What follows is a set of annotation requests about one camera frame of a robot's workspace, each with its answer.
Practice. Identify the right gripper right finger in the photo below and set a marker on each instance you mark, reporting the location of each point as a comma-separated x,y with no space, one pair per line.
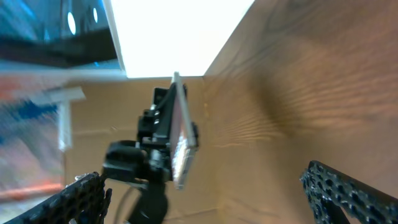
332,195

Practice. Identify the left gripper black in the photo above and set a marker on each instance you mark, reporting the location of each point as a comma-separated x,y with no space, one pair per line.
157,123

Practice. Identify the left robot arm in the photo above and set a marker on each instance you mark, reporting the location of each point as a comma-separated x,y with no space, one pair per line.
127,162

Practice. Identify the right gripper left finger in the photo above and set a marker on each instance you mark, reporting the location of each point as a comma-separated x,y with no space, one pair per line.
85,201

